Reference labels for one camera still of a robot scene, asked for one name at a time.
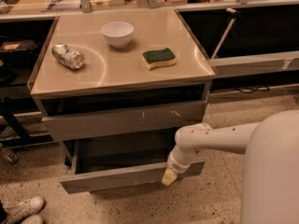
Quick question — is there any grey drawer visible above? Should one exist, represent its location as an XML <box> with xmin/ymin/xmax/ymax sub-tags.
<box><xmin>42</xmin><ymin>100</ymin><xmax>207</xmax><ymax>141</ymax></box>
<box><xmin>59</xmin><ymin>128</ymin><xmax>206</xmax><ymax>195</ymax></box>

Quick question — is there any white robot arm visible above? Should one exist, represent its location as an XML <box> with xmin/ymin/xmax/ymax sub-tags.
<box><xmin>162</xmin><ymin>110</ymin><xmax>299</xmax><ymax>224</ymax></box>

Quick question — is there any grey drawer cabinet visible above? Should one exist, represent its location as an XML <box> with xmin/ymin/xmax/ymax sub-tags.
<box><xmin>27</xmin><ymin>7</ymin><xmax>217</xmax><ymax>170</ymax></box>

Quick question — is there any grey top drawer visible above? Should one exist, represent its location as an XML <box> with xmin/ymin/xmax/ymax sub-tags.
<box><xmin>42</xmin><ymin>100</ymin><xmax>207</xmax><ymax>141</ymax></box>

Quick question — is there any green yellow sponge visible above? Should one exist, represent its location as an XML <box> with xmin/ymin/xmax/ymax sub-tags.
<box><xmin>142</xmin><ymin>48</ymin><xmax>177</xmax><ymax>70</ymax></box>

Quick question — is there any white bowl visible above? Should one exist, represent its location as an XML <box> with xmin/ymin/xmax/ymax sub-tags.
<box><xmin>101</xmin><ymin>21</ymin><xmax>135</xmax><ymax>49</ymax></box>

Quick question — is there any crushed silver can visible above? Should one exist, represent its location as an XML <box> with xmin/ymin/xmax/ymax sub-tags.
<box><xmin>51</xmin><ymin>44</ymin><xmax>85</xmax><ymax>70</ymax></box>

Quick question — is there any white sneaker upper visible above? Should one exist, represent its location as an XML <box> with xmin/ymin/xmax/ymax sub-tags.
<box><xmin>1</xmin><ymin>196</ymin><xmax>46</xmax><ymax>224</ymax></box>

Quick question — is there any grey metal rod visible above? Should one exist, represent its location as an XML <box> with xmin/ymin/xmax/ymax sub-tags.
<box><xmin>211</xmin><ymin>7</ymin><xmax>238</xmax><ymax>59</ymax></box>

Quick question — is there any black cable on floor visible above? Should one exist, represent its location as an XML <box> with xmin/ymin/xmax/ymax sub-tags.
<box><xmin>233</xmin><ymin>85</ymin><xmax>271</xmax><ymax>94</ymax></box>

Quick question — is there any grey side bench rail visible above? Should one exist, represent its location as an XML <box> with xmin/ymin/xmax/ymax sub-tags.
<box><xmin>209</xmin><ymin>51</ymin><xmax>299</xmax><ymax>78</ymax></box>

